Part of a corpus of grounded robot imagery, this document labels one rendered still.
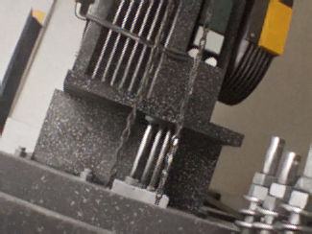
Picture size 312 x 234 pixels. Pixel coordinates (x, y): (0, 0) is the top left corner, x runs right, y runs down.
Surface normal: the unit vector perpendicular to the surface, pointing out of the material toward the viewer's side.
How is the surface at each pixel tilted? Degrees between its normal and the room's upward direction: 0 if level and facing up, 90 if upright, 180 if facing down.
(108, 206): 83
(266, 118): 90
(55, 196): 83
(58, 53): 90
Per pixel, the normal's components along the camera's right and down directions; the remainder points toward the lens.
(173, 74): 0.23, -0.01
